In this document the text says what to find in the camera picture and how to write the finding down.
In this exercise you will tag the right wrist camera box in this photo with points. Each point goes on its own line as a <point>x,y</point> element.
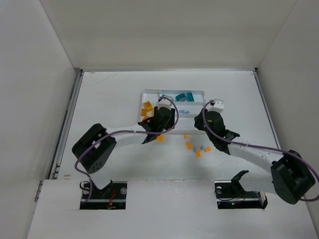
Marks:
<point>216,105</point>

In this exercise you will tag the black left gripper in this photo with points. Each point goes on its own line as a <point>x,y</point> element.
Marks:
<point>167,119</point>

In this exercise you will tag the yellow curved lego brick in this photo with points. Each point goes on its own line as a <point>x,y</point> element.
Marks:
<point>148,106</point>

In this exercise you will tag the orange curved lego piece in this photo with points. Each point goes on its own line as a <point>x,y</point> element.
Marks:
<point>198,153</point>

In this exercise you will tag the orange curved lego right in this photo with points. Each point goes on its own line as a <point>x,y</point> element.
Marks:
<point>188,145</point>

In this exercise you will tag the orange arch lego piece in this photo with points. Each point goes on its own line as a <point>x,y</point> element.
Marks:
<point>160,137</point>

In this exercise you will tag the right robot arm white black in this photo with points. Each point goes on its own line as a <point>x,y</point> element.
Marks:
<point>288,175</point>

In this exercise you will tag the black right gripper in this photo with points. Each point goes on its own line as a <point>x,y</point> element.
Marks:
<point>202,121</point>

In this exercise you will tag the small orange square lego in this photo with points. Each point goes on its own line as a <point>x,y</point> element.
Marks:
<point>144,112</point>

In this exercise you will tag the small orange lego brick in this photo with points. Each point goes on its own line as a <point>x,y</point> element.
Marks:
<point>207,149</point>

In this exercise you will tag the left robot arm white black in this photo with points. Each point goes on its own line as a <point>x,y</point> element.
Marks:
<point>94,148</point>

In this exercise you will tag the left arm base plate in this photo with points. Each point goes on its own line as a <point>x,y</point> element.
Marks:
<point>114,198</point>

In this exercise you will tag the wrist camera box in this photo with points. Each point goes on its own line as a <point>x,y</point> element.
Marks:
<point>165,102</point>
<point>216,105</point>

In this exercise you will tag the teal round printed lego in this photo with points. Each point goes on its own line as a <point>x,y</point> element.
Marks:
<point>181,97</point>

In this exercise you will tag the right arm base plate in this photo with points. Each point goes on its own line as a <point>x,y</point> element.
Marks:
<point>230,195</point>

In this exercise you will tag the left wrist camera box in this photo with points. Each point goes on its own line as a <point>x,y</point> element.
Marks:
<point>165,102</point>

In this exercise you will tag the white divided sorting tray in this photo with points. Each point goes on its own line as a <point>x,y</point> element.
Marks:
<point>185,123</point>

